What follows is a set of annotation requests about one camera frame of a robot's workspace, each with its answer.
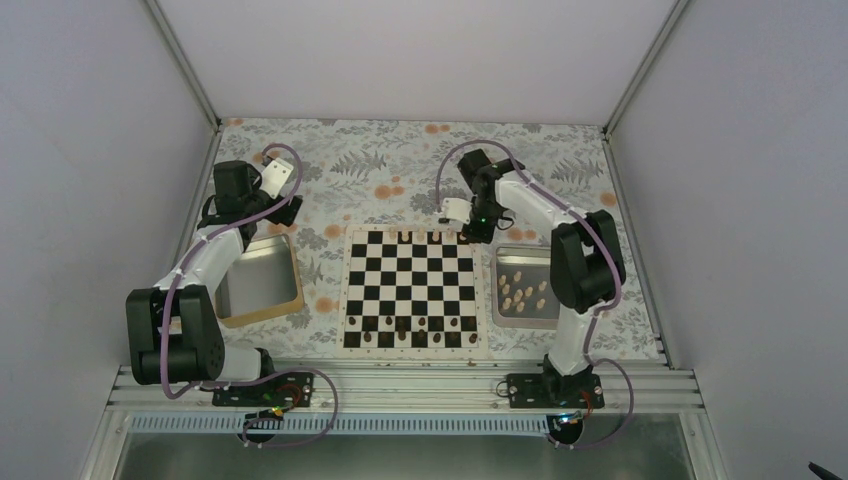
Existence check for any dark piece row one left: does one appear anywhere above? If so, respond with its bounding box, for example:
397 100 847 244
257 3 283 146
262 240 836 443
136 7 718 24
378 332 394 348

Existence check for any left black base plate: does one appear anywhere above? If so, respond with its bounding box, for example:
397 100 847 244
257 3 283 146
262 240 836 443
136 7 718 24
212 372 315 409

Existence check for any aluminium rail frame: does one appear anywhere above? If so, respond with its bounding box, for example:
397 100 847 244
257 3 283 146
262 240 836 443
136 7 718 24
105 365 705 415

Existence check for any metal tray with light pieces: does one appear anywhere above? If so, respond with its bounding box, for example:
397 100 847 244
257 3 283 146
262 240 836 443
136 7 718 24
491 244 573 330

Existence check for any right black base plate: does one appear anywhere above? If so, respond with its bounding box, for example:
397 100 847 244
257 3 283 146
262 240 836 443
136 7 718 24
499 373 606 409

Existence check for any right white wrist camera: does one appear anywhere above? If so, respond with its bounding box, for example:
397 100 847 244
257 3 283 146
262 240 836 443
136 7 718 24
438 197 473 225

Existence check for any empty metal tray wooden rim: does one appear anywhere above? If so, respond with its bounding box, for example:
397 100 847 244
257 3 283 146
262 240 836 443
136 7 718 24
214 234 305 329

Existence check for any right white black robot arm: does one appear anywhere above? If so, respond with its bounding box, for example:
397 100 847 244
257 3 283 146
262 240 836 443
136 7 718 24
456 149 626 407

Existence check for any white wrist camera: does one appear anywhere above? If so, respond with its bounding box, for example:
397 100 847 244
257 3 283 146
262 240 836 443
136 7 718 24
260 158 294 198
438 197 473 225

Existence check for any black white chessboard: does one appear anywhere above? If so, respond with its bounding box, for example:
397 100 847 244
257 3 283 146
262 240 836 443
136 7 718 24
336 224 489 360

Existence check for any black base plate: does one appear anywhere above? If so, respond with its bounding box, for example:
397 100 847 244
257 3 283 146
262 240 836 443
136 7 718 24
499 373 606 409
212 372 315 409

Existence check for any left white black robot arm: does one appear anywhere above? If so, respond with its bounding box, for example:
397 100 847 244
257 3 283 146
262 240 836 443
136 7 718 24
125 159 302 405

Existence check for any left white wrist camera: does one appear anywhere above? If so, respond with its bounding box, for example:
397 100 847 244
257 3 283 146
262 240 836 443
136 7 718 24
260 158 294 198

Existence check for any floral patterned table mat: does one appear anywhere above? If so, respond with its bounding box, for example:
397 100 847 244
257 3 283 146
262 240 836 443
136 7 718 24
215 118 661 363

